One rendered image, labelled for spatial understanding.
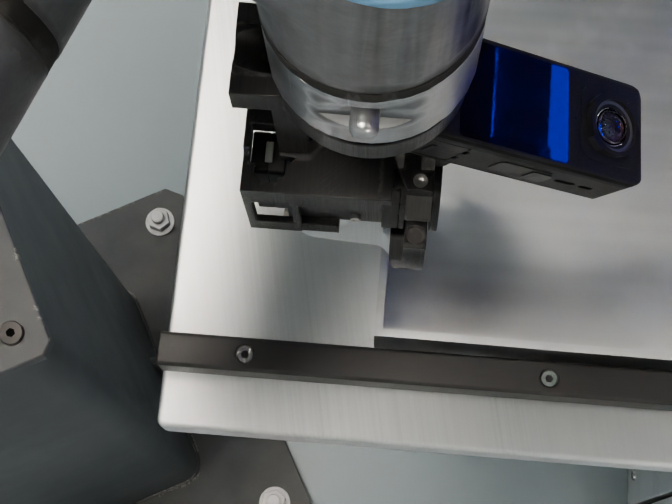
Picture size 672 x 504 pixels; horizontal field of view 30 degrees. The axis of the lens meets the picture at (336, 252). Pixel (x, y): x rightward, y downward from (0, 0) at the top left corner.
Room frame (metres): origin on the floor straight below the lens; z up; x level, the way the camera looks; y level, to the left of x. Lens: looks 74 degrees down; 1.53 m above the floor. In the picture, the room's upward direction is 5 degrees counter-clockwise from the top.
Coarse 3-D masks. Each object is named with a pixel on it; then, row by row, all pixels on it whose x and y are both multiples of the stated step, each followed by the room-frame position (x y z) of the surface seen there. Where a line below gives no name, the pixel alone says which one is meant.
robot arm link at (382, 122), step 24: (480, 48) 0.17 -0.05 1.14; (288, 72) 0.17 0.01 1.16; (456, 72) 0.16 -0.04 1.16; (288, 96) 0.17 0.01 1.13; (312, 96) 0.16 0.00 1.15; (432, 96) 0.15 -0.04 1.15; (456, 96) 0.16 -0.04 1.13; (312, 120) 0.16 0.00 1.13; (336, 120) 0.16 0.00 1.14; (360, 120) 0.15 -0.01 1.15; (384, 120) 0.15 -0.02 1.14; (408, 120) 0.15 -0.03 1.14; (432, 120) 0.16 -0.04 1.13
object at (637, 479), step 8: (632, 472) 0.11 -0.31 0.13; (640, 472) 0.11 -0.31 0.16; (648, 472) 0.11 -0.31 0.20; (656, 472) 0.10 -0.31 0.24; (664, 472) 0.10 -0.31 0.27; (632, 480) 0.11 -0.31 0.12; (640, 480) 0.10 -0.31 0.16; (648, 480) 0.10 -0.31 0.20; (656, 480) 0.09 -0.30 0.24; (664, 480) 0.09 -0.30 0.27; (632, 488) 0.10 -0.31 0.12; (640, 488) 0.09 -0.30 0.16; (648, 488) 0.09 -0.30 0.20; (656, 488) 0.09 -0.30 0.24; (664, 488) 0.08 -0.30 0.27; (632, 496) 0.09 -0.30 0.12; (640, 496) 0.08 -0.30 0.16; (648, 496) 0.08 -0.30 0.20; (656, 496) 0.08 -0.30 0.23; (664, 496) 0.08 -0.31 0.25
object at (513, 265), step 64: (512, 0) 0.32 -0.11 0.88; (576, 0) 0.32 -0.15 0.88; (640, 0) 0.31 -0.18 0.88; (576, 64) 0.28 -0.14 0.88; (640, 64) 0.27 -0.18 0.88; (448, 192) 0.21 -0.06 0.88; (512, 192) 0.21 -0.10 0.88; (640, 192) 0.20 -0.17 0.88; (384, 256) 0.17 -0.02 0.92; (448, 256) 0.17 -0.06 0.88; (512, 256) 0.17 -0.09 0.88; (576, 256) 0.17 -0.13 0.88; (640, 256) 0.16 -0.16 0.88; (384, 320) 0.14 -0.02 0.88; (448, 320) 0.14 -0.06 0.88; (512, 320) 0.14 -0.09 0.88; (576, 320) 0.13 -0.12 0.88; (640, 320) 0.13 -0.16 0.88
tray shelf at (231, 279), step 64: (192, 192) 0.22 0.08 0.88; (192, 256) 0.19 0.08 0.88; (256, 256) 0.18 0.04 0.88; (320, 256) 0.18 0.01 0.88; (192, 320) 0.15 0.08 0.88; (256, 320) 0.15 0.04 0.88; (320, 320) 0.14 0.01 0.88; (192, 384) 0.12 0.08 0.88; (256, 384) 0.11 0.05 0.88; (320, 384) 0.11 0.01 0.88; (384, 448) 0.08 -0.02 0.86; (448, 448) 0.07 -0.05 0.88; (512, 448) 0.07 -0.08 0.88; (576, 448) 0.07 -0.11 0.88; (640, 448) 0.06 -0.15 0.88
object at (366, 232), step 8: (344, 224) 0.17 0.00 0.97; (352, 224) 0.17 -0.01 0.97; (360, 224) 0.17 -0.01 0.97; (368, 224) 0.17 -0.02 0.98; (376, 224) 0.17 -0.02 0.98; (304, 232) 0.17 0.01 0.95; (312, 232) 0.17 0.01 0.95; (320, 232) 0.17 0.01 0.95; (328, 232) 0.17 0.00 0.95; (344, 232) 0.17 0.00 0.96; (352, 232) 0.17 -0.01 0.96; (360, 232) 0.17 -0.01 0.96; (368, 232) 0.17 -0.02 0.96; (376, 232) 0.17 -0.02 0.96; (384, 232) 0.17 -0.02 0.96; (344, 240) 0.17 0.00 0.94; (352, 240) 0.17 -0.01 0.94; (360, 240) 0.17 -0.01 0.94; (368, 240) 0.17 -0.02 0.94; (376, 240) 0.17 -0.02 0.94; (384, 240) 0.16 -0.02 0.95; (384, 248) 0.17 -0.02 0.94
